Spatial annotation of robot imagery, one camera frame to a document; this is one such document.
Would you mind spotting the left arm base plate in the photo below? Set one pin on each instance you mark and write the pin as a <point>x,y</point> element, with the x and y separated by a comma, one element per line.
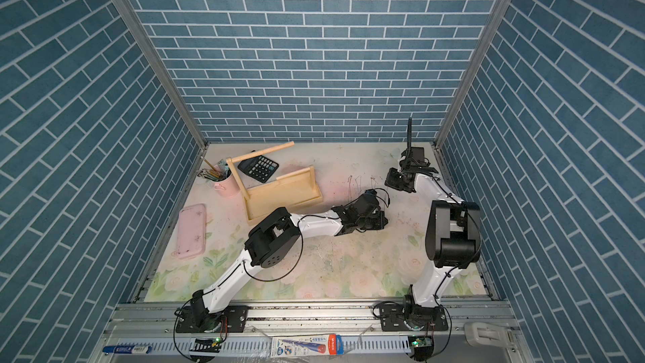
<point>232,320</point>

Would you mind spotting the wooden jewelry display stand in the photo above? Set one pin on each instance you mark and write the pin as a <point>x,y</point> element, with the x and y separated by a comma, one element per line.
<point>297,189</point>

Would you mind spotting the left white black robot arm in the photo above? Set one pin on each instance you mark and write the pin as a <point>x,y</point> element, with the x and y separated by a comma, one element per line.
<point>271,240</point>

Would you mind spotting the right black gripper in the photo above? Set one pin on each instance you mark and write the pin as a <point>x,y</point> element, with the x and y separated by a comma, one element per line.
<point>391,181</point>

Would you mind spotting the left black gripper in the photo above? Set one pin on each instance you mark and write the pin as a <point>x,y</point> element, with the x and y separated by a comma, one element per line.
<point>380,217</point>

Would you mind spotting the blue marker pen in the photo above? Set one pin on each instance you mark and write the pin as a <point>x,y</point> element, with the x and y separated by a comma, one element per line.
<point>127,350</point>

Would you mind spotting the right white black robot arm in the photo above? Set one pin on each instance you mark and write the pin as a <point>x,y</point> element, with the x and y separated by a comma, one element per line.
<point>452,240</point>

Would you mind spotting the toothpaste box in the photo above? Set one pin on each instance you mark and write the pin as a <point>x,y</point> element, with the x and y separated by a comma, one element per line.
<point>307,345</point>

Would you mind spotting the aluminium front rail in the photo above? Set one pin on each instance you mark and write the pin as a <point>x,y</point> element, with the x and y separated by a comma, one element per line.
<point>153,325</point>

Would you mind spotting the pink pen holder cup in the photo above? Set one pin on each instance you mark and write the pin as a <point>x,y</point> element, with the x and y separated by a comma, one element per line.
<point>220,177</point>

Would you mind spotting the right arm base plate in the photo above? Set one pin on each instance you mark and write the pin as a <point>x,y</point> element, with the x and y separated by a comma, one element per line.
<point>396,317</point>

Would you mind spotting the white plastic bracket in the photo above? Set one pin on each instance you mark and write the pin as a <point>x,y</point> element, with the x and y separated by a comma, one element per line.
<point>479,334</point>

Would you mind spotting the black calculator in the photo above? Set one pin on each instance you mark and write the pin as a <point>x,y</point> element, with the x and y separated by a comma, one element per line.
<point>259,168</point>

